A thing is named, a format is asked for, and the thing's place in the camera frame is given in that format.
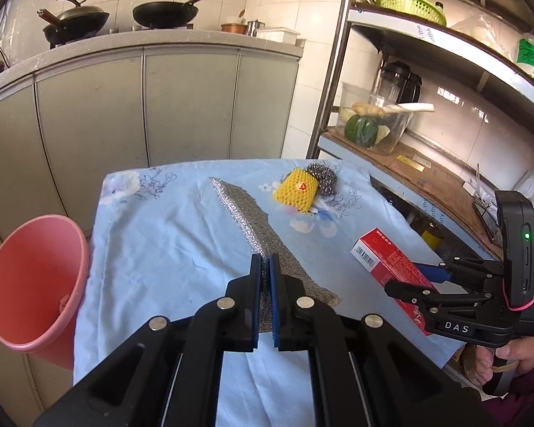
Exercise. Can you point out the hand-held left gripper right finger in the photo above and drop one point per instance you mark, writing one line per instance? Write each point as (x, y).
(276, 307)

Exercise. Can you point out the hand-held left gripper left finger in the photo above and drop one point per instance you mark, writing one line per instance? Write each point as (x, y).
(252, 307)

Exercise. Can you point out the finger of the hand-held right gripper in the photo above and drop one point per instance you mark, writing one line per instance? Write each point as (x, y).
(409, 294)
(431, 272)

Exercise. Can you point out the red cardboard box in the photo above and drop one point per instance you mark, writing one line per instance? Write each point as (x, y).
(382, 258)

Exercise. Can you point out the silver glitter cloth strip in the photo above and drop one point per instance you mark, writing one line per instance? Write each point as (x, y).
(253, 218)

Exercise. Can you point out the pink plastic bin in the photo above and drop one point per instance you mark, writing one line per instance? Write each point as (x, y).
(31, 275)

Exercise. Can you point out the person's right forearm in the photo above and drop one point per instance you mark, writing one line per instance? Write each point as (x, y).
(532, 404)

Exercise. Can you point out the person's right hand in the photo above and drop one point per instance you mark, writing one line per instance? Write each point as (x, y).
(516, 353)

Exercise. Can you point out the black phone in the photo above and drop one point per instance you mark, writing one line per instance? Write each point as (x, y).
(487, 222)

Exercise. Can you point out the white power adapter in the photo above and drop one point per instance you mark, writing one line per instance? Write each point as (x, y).
(471, 187)

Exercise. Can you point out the light blue floral cloth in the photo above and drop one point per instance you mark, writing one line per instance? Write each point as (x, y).
(160, 240)

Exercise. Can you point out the yellow foam net sleeve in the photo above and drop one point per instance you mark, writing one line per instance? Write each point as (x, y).
(293, 189)

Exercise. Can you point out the steel wool scourer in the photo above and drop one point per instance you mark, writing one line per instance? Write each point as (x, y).
(327, 178)

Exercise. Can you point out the clear plastic container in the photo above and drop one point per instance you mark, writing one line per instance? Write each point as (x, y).
(396, 131)

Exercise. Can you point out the green squash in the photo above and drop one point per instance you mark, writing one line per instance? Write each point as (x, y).
(360, 130)

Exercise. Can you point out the ginger root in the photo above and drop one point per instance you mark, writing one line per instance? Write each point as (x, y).
(367, 109)

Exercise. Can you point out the black blender jug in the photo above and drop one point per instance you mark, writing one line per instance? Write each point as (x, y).
(400, 82)

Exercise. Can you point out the steel shelf rack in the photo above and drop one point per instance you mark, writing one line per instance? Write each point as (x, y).
(338, 53)

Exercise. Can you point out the clear plastic bag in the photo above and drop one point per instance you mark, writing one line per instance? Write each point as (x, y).
(483, 31)

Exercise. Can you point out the grey kitchen cabinet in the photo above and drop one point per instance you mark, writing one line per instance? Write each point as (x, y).
(115, 106)

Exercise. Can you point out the green plastic basket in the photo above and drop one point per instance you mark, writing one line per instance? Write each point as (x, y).
(409, 6)

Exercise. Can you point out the white rectangular tray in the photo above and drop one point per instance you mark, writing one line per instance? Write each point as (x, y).
(278, 34)

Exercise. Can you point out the steel cup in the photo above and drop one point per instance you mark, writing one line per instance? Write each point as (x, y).
(255, 27)

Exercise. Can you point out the copper pot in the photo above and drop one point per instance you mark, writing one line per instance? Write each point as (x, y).
(233, 27)

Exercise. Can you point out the gas stove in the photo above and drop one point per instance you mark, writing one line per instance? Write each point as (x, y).
(73, 39)

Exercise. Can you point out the black wok with lid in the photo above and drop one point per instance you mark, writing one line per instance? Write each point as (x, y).
(78, 20)

